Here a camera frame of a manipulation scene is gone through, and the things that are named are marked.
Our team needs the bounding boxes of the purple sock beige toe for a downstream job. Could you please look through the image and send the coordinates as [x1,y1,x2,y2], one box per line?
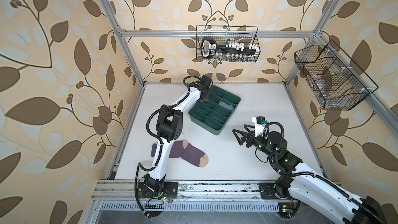
[169,140,209,168]

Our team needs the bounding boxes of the black wire basket right wall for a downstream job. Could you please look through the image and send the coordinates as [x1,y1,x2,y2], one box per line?
[294,40,379,111]

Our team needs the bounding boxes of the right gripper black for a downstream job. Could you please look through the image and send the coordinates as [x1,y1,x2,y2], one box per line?
[233,124,276,160]

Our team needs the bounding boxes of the black wire basket back wall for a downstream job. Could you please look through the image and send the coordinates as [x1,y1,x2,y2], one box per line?
[195,25,261,63]

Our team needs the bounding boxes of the blue grey sock green toe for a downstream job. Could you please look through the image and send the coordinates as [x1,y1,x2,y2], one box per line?
[218,101,234,112]

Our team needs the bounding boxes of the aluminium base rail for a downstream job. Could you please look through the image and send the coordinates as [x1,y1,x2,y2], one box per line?
[90,179,349,214]

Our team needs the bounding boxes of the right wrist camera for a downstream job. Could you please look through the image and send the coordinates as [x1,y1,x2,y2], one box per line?
[252,116,268,138]

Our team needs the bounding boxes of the black wire basket wall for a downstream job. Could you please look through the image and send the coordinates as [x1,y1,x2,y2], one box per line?
[294,40,379,111]
[195,25,261,63]

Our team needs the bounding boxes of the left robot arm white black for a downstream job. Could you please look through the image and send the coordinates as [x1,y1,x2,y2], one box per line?
[136,75,213,198]

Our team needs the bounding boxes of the green divided plastic tray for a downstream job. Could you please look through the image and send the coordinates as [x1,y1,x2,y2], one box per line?
[188,86,241,135]

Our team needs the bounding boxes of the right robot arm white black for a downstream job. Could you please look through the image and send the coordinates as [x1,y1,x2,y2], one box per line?
[232,122,387,224]

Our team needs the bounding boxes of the black tool in basket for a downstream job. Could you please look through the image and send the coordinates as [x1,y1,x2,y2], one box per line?
[199,37,260,59]

